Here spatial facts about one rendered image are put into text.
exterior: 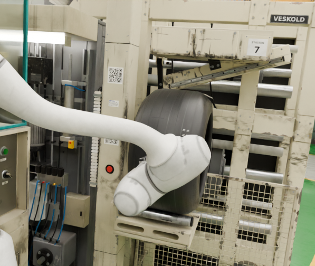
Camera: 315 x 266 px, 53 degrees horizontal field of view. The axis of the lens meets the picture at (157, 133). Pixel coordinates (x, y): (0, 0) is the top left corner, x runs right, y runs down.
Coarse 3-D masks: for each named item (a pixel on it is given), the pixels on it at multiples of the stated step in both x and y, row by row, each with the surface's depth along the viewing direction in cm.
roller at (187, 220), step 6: (150, 210) 143; (156, 210) 144; (144, 216) 144; (150, 216) 142; (156, 216) 142; (162, 216) 141; (168, 216) 140; (174, 216) 140; (180, 216) 140; (186, 216) 140; (174, 222) 140; (180, 222) 139; (186, 222) 138; (192, 222) 138
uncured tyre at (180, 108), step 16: (160, 96) 137; (176, 96) 136; (192, 96) 136; (144, 112) 131; (160, 112) 129; (176, 112) 128; (192, 112) 128; (208, 112) 137; (160, 128) 126; (176, 128) 125; (192, 128) 124; (208, 128) 164; (208, 144) 167; (128, 160) 132; (176, 192) 126; (192, 192) 128; (160, 208) 139; (176, 208) 134; (192, 208) 138
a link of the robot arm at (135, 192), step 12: (144, 168) 85; (132, 180) 84; (144, 180) 83; (120, 192) 82; (132, 192) 81; (144, 192) 82; (156, 192) 84; (120, 204) 82; (132, 204) 81; (144, 204) 82
